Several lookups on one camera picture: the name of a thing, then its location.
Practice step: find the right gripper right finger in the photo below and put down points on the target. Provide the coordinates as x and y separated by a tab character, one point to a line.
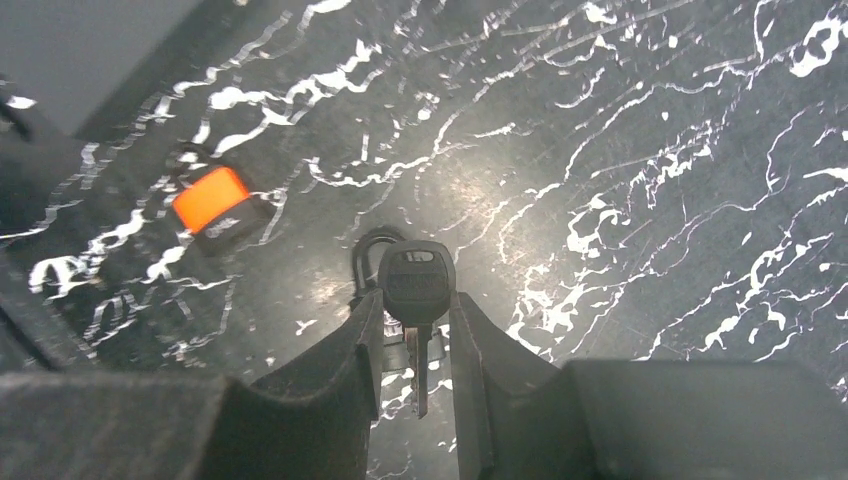
515	414

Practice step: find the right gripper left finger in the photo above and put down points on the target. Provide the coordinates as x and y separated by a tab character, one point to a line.
329	396

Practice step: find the black head key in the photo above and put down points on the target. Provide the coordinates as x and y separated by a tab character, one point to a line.
417	279

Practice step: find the orange and black padlock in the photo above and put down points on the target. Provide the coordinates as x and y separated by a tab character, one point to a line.
214	201

